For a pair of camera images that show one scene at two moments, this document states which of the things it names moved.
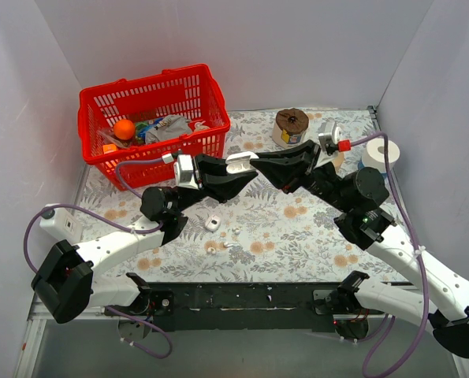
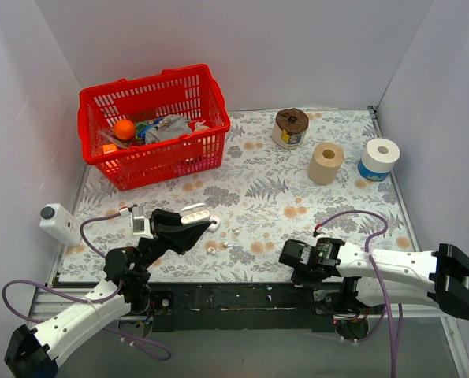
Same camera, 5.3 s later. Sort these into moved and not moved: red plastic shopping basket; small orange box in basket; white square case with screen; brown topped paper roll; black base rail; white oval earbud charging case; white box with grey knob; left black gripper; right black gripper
Moved: white oval earbud charging case; left black gripper; right black gripper
Not moved: white square case with screen; brown topped paper roll; red plastic shopping basket; white box with grey knob; small orange box in basket; black base rail
